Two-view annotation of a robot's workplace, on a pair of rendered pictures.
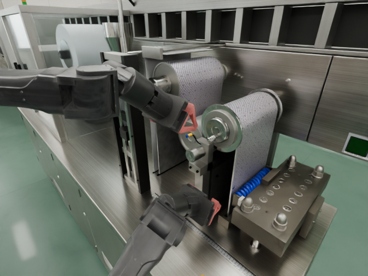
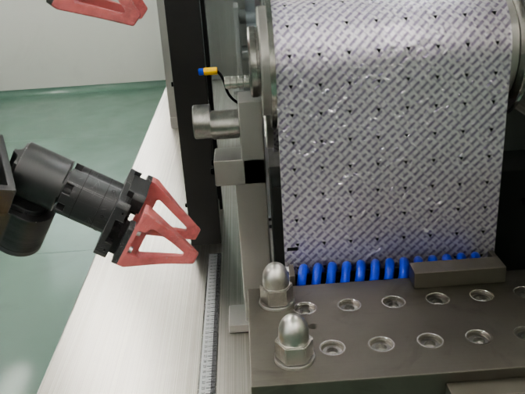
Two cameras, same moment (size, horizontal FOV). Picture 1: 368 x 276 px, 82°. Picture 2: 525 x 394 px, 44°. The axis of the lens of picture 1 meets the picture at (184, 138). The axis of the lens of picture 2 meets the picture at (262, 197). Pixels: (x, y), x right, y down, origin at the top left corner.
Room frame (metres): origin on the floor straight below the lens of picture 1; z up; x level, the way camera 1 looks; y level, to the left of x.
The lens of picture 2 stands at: (0.04, -0.58, 1.39)
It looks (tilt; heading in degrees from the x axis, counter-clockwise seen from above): 23 degrees down; 43
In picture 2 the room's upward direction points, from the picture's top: 4 degrees counter-clockwise
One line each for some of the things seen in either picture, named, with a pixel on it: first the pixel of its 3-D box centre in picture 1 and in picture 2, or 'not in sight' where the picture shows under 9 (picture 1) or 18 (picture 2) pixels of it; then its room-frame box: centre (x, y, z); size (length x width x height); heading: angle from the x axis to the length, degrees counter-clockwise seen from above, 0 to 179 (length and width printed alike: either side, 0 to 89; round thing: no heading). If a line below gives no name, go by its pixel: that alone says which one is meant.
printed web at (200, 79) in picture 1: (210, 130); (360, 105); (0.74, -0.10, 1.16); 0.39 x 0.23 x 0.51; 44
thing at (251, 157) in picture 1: (252, 159); (391, 192); (0.60, -0.24, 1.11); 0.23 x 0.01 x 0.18; 134
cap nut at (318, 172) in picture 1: (318, 170); not in sight; (0.62, -0.49, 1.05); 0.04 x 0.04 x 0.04
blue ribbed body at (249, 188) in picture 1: (254, 182); (393, 273); (0.59, -0.25, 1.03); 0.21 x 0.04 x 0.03; 134
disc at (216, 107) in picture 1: (220, 128); (269, 61); (0.56, -0.11, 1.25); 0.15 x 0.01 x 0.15; 44
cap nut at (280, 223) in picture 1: (281, 220); (294, 337); (0.40, -0.26, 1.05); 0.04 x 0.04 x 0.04
